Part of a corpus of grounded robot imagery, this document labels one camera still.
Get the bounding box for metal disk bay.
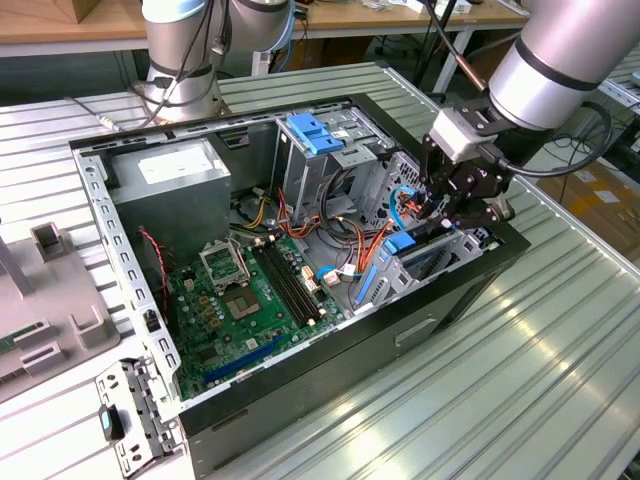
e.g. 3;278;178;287
349;149;501;317

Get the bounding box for black cable with silver plug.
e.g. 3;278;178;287
63;94;151;134

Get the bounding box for black PC case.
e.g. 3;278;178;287
68;92;532;474

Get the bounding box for large brown cardboard panel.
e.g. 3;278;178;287
468;27;524;96

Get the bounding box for blue expansion slot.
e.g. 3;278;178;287
202;333;284;386

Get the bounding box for black wire bundle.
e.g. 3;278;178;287
318;167;362;237

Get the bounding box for yellow black power wire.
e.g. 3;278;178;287
249;185;275;229

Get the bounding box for cardboard box with labels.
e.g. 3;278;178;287
536;159;640;256

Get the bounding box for CPU socket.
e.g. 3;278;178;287
222;284;264;321

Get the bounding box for wooden desk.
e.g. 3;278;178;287
0;0;531;59

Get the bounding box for red black twisted wire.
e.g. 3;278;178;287
136;225;169;291

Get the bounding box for orange wire bundle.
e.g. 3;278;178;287
276;185;322;242
339;217;397;294

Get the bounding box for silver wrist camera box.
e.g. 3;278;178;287
428;106;503;165

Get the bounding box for grey parts rack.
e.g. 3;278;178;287
0;222;124;401

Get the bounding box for metal drive cage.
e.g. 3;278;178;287
273;107;396;224

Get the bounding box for blue plastic drive bracket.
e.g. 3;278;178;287
286;113;346;157

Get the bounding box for blue data wire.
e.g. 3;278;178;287
392;185;419;231
316;263;360;287

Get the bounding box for metal socket cover frame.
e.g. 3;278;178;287
197;237;252;297

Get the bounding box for black latch with blue tab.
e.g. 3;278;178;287
97;403;126;442

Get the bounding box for black camera cable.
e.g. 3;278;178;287
472;99;615;179

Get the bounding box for grey power supply box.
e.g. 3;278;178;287
107;137;234;261

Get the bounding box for orange red power wire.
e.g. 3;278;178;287
398;192;431;221

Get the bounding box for green RAM stick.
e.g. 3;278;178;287
0;322;44;357

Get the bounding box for hard disk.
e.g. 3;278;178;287
353;224;454;310

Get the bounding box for metal card retention bracket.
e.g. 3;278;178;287
93;355;184;476

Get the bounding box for green motherboard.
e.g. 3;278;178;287
167;234;346;401

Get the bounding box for black RAM slot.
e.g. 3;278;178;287
266;236;327;321
251;240;315;330

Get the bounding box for small brown cardboard box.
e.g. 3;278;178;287
73;0;146;25

